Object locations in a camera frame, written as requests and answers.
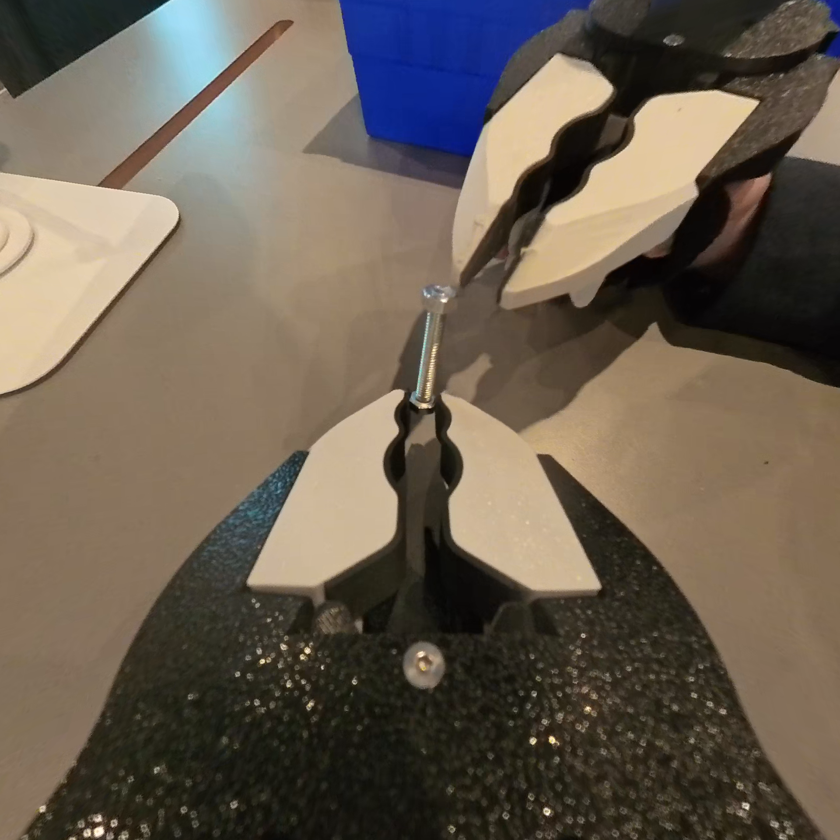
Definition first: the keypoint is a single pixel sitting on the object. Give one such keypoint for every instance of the blue plastic bin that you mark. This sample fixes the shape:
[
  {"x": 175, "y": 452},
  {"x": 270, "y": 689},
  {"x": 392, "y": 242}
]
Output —
[{"x": 420, "y": 65}]

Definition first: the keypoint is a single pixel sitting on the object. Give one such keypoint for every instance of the person's right forearm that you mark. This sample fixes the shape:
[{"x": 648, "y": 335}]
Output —
[{"x": 800, "y": 262}]

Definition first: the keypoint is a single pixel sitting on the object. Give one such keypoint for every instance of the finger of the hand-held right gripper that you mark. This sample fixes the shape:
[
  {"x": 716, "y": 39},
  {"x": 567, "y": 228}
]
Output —
[
  {"x": 525, "y": 118},
  {"x": 623, "y": 197}
]

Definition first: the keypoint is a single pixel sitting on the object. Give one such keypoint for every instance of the person's right hand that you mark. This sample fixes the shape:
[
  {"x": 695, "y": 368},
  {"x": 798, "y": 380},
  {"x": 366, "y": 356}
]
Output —
[{"x": 745, "y": 216}]

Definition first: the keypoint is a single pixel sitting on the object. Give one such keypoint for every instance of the silver hex nut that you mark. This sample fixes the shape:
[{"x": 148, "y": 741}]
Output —
[{"x": 418, "y": 405}]

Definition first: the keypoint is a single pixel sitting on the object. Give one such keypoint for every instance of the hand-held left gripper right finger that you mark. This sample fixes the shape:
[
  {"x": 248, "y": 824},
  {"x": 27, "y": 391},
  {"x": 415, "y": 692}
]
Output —
[{"x": 512, "y": 512}]

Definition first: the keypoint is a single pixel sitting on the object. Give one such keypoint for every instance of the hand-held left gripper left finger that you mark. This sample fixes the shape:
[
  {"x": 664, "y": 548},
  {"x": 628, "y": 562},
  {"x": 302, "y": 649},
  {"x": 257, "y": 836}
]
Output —
[{"x": 328, "y": 512}]

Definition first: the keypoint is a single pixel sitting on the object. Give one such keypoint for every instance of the silver bolt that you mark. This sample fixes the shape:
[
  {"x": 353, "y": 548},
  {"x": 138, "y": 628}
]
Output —
[{"x": 432, "y": 341}]

